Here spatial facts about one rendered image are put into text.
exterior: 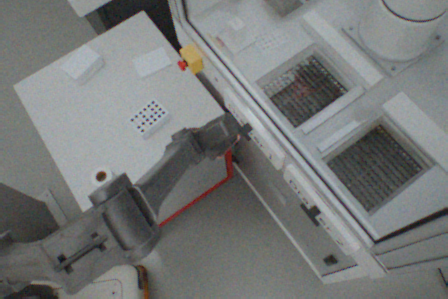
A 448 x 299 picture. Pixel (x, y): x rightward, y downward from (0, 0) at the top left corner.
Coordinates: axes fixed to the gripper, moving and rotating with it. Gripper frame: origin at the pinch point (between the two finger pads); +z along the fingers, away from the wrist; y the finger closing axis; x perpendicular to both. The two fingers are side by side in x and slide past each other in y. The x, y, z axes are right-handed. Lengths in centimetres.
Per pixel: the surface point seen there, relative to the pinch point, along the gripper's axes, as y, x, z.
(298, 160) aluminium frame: 9.3, -16.0, 4.7
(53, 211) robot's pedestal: -118, 58, 35
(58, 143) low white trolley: -49, 43, -8
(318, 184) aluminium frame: 9.1, -24.3, 4.7
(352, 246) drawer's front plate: 3.9, -41.5, 9.1
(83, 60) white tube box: -27, 64, 0
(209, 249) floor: -74, -5, 68
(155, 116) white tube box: -20.1, 29.5, 7.3
